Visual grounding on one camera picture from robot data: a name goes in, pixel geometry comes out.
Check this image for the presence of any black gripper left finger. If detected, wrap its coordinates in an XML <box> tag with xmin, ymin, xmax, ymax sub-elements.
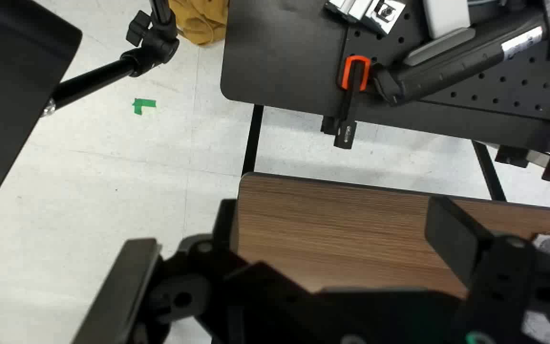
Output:
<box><xmin>72</xmin><ymin>239</ymin><xmax>160</xmax><ymax>344</ymax></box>

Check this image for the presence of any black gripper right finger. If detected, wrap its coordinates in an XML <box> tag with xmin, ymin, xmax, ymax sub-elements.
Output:
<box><xmin>423</xmin><ymin>197</ymin><xmax>494</xmax><ymax>296</ymax></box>

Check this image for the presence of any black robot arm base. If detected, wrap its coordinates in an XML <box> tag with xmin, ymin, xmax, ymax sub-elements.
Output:
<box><xmin>372</xmin><ymin>8</ymin><xmax>550</xmax><ymax>105</ymax></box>

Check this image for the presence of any orange black clamp left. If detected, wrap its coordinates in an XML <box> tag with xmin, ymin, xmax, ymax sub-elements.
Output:
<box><xmin>320</xmin><ymin>55</ymin><xmax>372</xmax><ymax>149</ymax></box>

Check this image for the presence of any green tape mark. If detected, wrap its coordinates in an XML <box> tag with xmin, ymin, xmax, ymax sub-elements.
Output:
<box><xmin>131</xmin><ymin>97</ymin><xmax>156</xmax><ymax>115</ymax></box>

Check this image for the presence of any black perforated mounting board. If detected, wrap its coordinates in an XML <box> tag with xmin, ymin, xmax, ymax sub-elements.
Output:
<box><xmin>221</xmin><ymin>0</ymin><xmax>550</xmax><ymax>151</ymax></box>

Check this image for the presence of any black tripod leg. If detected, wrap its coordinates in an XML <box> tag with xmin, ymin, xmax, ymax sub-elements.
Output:
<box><xmin>41</xmin><ymin>0</ymin><xmax>179</xmax><ymax>116</ymax></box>

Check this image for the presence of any black panel at left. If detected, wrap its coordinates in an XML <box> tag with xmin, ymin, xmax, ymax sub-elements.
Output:
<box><xmin>0</xmin><ymin>0</ymin><xmax>82</xmax><ymax>187</ymax></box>

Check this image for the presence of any yellow cloth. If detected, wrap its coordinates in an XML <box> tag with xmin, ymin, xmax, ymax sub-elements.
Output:
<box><xmin>167</xmin><ymin>0</ymin><xmax>229</xmax><ymax>46</ymax></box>

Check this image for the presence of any black table frame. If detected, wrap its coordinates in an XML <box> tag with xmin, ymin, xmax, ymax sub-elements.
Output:
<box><xmin>242</xmin><ymin>105</ymin><xmax>263</xmax><ymax>176</ymax></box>

